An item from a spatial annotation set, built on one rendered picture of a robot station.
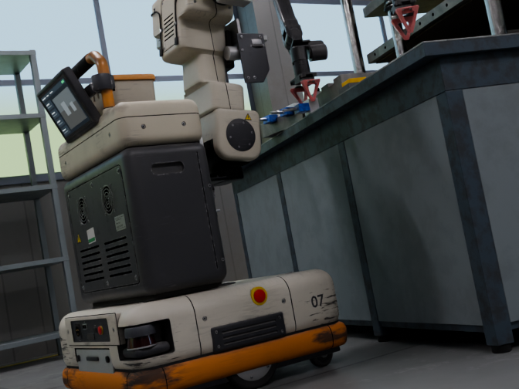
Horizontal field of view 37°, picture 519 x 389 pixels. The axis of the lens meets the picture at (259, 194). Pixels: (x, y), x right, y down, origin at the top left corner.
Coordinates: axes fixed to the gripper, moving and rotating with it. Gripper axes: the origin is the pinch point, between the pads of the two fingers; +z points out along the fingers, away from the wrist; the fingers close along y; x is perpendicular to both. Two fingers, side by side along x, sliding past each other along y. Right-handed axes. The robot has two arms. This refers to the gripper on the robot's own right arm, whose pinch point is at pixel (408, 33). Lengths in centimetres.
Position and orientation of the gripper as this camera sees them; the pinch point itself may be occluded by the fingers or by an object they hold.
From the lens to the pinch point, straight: 242.1
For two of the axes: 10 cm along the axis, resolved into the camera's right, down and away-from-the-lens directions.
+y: 0.4, 0.8, 10.0
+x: -9.9, 1.7, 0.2
